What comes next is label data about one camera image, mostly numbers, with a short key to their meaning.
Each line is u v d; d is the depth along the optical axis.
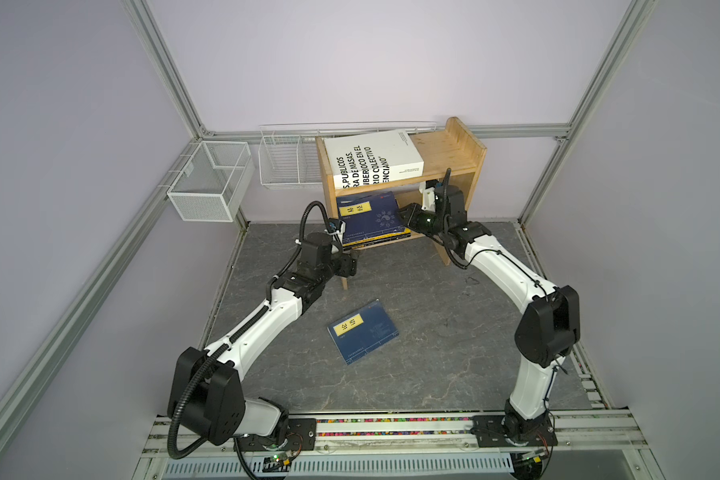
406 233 0.87
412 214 0.76
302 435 0.73
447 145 0.81
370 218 0.85
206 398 0.41
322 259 0.63
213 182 1.02
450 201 0.64
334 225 0.71
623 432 0.75
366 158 0.70
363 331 0.90
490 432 0.74
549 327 0.48
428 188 0.77
